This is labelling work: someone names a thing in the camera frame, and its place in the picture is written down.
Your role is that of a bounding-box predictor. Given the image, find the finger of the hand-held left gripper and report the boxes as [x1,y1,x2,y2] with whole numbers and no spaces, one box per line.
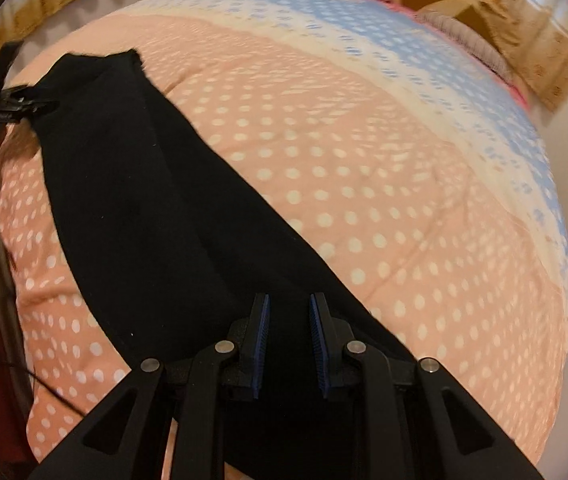
[0,86,61,123]

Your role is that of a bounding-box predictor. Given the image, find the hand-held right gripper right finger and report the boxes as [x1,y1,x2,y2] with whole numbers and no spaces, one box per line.
[309,292,545,480]

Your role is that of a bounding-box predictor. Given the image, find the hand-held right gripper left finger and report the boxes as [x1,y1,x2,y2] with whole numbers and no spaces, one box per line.
[29,294,271,480]

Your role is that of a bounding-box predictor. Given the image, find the black pants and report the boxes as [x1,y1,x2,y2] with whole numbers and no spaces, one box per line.
[34,49,415,480]

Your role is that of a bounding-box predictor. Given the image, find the polka dot quilt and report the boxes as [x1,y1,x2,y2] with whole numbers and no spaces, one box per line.
[0,0,568,480]

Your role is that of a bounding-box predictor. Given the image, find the person's grey clothing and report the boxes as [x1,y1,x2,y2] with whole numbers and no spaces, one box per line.
[0,220,35,466]

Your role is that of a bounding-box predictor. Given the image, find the pink pillow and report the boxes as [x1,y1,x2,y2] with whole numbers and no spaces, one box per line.
[501,72,532,111]

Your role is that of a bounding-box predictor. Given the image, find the striped pillow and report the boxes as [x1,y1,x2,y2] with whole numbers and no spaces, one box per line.
[416,10,515,81]

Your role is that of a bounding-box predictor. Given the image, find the short beige floral curtain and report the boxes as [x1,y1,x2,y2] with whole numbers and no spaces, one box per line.
[484,0,568,113]

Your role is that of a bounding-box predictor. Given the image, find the thin black cable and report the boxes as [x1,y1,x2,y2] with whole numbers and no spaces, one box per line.
[0,357,82,413]

